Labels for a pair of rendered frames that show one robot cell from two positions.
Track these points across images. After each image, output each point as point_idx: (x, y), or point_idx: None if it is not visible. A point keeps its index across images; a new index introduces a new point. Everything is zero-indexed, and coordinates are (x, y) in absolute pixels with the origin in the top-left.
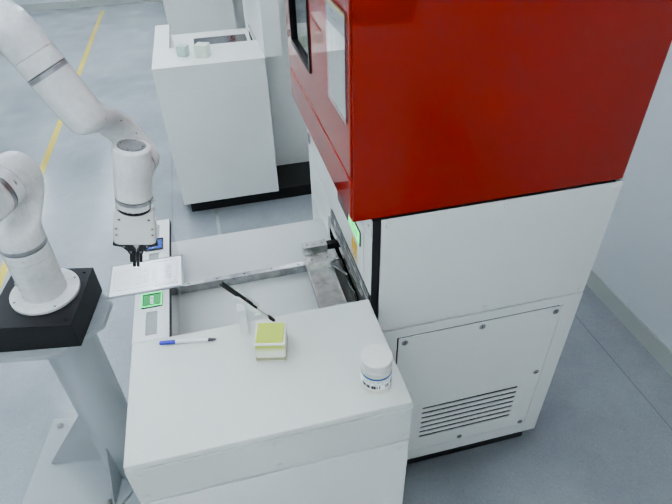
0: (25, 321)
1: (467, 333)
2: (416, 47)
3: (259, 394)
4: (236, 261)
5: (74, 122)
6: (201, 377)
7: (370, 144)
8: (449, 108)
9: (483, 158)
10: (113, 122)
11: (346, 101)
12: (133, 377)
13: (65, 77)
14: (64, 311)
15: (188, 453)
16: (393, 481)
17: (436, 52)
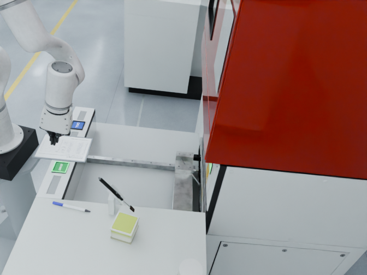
0: None
1: (272, 251)
2: (285, 55)
3: (103, 265)
4: (131, 149)
5: (23, 43)
6: (70, 238)
7: (230, 115)
8: (300, 105)
9: (317, 145)
10: (54, 47)
11: (220, 79)
12: (26, 223)
13: (22, 10)
14: (5, 156)
15: None
16: None
17: (300, 63)
